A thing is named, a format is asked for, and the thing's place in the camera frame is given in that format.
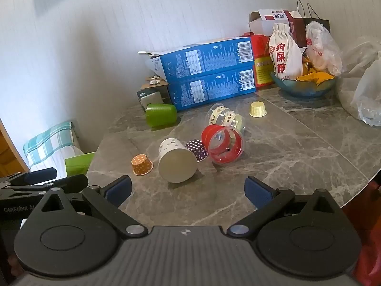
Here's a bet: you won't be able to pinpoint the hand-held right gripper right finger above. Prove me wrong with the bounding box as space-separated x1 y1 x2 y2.
226 176 346 239

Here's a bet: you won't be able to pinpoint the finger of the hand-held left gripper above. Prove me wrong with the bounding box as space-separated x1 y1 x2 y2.
0 174 89 199
0 168 58 186

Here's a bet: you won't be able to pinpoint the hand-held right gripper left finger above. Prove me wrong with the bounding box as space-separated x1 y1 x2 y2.
28 176 149 239

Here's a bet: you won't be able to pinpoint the white paper cup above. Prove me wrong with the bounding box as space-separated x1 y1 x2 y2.
158 138 198 184

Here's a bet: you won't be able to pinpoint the orange dotted paper cup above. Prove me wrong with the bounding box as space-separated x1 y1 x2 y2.
131 154 154 176

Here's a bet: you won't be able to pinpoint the red clear plastic cup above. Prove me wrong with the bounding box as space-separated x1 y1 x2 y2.
201 124 246 166

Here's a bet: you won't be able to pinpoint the purple dotted paper cup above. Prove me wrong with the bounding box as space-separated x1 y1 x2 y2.
185 139 209 162

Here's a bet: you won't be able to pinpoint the clear cup with beige print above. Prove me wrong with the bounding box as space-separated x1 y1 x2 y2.
206 103 246 133

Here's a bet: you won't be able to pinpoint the small yellow paper cup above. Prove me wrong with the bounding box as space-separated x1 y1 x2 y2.
249 102 267 117

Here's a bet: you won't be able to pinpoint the green plastic cup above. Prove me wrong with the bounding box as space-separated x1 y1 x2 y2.
145 103 178 126

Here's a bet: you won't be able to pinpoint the green box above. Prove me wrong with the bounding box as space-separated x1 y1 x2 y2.
65 152 96 176

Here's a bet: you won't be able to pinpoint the checked teal cloth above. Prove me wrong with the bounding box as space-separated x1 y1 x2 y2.
23 121 82 179

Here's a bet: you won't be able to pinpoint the wooden panel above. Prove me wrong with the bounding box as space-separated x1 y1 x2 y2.
0 117 30 179

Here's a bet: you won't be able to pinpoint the small carton with white caps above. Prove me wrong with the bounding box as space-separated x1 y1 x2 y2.
137 76 170 112

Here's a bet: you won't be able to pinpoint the blue glass bowl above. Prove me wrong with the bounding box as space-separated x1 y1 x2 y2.
269 71 338 98

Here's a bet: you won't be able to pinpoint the blue cardboard box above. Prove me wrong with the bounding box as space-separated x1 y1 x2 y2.
138 36 255 82
167 68 257 111

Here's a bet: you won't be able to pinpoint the red box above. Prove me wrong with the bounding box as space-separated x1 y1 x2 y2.
244 33 276 90

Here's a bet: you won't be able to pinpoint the red cloth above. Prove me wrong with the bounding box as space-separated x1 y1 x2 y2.
342 182 381 286

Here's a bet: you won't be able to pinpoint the orange snack packets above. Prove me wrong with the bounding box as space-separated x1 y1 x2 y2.
296 61 337 85

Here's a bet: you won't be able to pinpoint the clear plastic bag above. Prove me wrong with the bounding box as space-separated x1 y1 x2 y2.
336 36 381 127

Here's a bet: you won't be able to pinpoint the plastic bag with red print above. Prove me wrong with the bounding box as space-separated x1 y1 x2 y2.
305 21 344 76

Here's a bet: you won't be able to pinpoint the white and red carton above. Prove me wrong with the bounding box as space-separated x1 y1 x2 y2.
248 9 307 48

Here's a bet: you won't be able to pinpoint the black paper bag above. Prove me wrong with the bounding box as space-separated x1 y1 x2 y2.
296 0 331 35

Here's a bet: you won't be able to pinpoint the white cloth drawstring bag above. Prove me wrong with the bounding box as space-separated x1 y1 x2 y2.
269 23 303 81

